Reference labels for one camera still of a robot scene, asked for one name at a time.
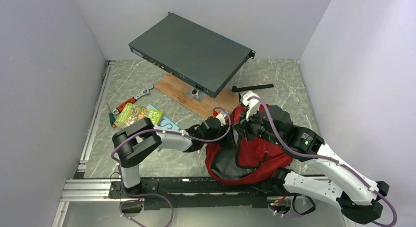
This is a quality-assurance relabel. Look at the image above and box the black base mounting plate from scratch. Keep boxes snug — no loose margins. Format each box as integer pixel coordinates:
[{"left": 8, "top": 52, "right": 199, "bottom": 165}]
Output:
[{"left": 108, "top": 177, "right": 287, "bottom": 210}]

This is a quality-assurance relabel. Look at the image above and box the green treehouse book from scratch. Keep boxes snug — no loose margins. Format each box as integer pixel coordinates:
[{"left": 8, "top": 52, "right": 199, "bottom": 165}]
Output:
[{"left": 115, "top": 103, "right": 163, "bottom": 128}]

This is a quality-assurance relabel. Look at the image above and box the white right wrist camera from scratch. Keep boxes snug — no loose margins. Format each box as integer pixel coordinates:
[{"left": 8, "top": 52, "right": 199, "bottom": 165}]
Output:
[{"left": 241, "top": 91, "right": 260, "bottom": 121}]

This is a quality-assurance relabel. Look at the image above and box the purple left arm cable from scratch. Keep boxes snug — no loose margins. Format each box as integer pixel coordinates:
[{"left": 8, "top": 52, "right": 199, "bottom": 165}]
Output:
[{"left": 110, "top": 107, "right": 232, "bottom": 187}]

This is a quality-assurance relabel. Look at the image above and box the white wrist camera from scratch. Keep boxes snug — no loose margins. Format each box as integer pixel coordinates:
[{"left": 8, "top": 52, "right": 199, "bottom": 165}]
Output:
[
  {"left": 213, "top": 109, "right": 229, "bottom": 125},
  {"left": 241, "top": 91, "right": 260, "bottom": 121}
]

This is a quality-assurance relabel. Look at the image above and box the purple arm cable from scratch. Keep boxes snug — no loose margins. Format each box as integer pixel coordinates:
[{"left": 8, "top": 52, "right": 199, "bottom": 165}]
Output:
[
  {"left": 110, "top": 107, "right": 232, "bottom": 187},
  {"left": 248, "top": 96, "right": 398, "bottom": 227}
]

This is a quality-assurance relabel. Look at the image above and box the light blue notebook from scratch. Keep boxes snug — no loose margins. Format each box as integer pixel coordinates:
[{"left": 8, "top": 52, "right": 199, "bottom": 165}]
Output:
[{"left": 146, "top": 104, "right": 181, "bottom": 151}]

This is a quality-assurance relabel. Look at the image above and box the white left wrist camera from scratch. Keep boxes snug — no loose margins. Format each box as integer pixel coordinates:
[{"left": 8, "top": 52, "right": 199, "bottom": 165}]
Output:
[{"left": 213, "top": 109, "right": 229, "bottom": 125}]

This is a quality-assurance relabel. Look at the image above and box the red handled adjustable wrench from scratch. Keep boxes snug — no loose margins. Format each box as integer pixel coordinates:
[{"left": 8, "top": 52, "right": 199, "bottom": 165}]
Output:
[{"left": 111, "top": 83, "right": 154, "bottom": 115}]

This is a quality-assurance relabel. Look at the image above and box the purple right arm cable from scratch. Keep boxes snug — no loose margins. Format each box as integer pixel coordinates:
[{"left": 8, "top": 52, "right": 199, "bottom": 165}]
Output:
[{"left": 248, "top": 96, "right": 398, "bottom": 227}]

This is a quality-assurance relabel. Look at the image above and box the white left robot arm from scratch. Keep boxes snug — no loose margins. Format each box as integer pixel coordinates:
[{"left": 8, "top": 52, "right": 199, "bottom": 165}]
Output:
[{"left": 111, "top": 117, "right": 231, "bottom": 198}]

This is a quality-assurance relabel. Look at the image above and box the red backpack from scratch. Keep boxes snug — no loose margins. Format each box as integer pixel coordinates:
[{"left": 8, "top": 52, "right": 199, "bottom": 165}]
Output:
[{"left": 205, "top": 103, "right": 293, "bottom": 185}]

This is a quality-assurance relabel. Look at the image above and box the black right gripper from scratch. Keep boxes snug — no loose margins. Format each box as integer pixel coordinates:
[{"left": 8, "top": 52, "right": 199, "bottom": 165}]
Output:
[{"left": 232, "top": 105, "right": 284, "bottom": 146}]

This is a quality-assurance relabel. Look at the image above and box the metal stand bracket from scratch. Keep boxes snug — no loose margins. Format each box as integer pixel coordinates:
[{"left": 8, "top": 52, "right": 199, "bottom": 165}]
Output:
[{"left": 186, "top": 87, "right": 207, "bottom": 102}]

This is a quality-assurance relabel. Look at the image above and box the aluminium frame rail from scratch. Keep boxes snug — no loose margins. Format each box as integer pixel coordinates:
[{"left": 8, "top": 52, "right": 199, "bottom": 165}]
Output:
[{"left": 52, "top": 60, "right": 116, "bottom": 227}]

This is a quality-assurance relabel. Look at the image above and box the wooden base board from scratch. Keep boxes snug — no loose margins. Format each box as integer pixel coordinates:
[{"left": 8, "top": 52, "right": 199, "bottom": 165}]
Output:
[{"left": 155, "top": 74, "right": 239, "bottom": 118}]

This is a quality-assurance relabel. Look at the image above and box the green handled screwdriver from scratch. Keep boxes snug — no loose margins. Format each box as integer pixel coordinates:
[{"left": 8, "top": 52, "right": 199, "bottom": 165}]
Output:
[{"left": 106, "top": 103, "right": 116, "bottom": 128}]

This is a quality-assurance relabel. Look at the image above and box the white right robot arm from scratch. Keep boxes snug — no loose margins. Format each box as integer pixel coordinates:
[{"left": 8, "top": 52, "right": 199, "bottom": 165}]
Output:
[{"left": 232, "top": 105, "right": 390, "bottom": 225}]

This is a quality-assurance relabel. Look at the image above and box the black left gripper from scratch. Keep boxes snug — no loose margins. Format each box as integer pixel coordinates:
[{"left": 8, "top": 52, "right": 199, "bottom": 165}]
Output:
[{"left": 203, "top": 122, "right": 245, "bottom": 150}]

